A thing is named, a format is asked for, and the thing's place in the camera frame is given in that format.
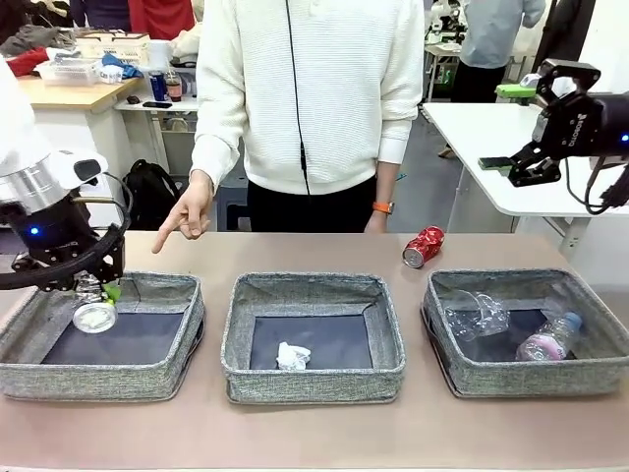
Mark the blue drink can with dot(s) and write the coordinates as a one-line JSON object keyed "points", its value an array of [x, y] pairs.
{"points": [[158, 86]]}

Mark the person in light blue shirt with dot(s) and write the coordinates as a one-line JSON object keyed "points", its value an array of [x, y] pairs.
{"points": [[491, 34]]}

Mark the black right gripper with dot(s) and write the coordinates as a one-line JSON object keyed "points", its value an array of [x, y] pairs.
{"points": [[589, 128]]}

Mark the black backpack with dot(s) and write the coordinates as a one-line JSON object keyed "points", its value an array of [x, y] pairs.
{"points": [[147, 196]]}

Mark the crushed red soda can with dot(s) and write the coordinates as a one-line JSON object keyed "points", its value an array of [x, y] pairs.
{"points": [[425, 246]]}

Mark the white garment pile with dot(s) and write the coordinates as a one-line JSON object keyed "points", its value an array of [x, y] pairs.
{"points": [[187, 46]]}

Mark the person in white sweater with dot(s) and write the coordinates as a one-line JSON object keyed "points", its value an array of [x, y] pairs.
{"points": [[344, 98]]}

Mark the person's left forearm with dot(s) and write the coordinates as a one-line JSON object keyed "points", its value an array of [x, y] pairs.
{"points": [[388, 182]]}

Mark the black computer mouse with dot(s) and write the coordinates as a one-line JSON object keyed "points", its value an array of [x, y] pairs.
{"points": [[134, 100]]}

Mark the clear plastic cup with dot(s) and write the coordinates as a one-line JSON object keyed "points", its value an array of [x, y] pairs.
{"points": [[484, 314]]}

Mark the person in red top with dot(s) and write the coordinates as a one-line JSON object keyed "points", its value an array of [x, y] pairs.
{"points": [[162, 17]]}

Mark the white folding table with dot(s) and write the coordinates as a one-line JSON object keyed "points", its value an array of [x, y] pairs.
{"points": [[540, 196]]}

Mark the blue cloth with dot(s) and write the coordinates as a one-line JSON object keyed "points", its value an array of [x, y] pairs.
{"points": [[130, 71]]}

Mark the grey cloth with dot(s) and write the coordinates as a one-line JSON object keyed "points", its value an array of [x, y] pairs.
{"points": [[34, 37]]}

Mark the clear bottle pink label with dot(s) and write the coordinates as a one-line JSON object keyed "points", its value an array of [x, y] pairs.
{"points": [[545, 341]]}

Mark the black smartphone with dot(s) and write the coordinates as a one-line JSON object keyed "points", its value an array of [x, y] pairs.
{"points": [[158, 104]]}

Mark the crushed black drink can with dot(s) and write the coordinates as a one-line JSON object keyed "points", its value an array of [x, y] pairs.
{"points": [[96, 317]]}

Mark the white printed packet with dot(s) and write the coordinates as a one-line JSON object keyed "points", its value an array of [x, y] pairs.
{"points": [[110, 75]]}

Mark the person in dark jacket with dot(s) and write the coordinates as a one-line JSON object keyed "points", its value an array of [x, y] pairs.
{"points": [[565, 29]]}

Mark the brown shoe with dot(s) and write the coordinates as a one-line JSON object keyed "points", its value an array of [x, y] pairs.
{"points": [[446, 152]]}

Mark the printed wooden crate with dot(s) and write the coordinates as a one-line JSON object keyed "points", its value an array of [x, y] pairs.
{"points": [[123, 49]]}

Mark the person's right forearm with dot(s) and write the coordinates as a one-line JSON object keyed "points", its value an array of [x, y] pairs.
{"points": [[211, 147]]}

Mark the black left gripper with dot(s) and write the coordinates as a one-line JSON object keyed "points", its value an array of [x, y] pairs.
{"points": [[44, 231]]}

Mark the red cloth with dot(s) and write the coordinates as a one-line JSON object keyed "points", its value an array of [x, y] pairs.
{"points": [[27, 61]]}

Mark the white paper ball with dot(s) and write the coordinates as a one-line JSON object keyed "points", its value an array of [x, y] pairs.
{"points": [[294, 356]]}

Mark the person's left hand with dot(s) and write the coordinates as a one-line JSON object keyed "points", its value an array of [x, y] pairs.
{"points": [[376, 223]]}

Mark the white background workbench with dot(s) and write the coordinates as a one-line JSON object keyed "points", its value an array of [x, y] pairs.
{"points": [[444, 46]]}

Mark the white cylindrical container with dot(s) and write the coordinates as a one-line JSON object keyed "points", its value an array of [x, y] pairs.
{"points": [[160, 54]]}

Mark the clear plastic tray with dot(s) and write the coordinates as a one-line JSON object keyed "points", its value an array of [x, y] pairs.
{"points": [[69, 74]]}

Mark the person in navy top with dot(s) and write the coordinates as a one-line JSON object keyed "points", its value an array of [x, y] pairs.
{"points": [[105, 12]]}

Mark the person's right hand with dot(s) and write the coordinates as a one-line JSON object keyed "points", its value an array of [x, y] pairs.
{"points": [[194, 206]]}

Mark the white side desk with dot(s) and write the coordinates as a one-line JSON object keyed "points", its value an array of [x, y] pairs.
{"points": [[184, 104]]}

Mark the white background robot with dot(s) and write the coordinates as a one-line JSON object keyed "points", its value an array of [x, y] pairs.
{"points": [[444, 15]]}

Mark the grey plastic stool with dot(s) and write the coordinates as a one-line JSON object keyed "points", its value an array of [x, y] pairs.
{"points": [[233, 211]]}

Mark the grey fabric basket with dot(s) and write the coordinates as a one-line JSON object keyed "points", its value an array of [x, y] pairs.
{"points": [[98, 381], [531, 381], [314, 386]]}

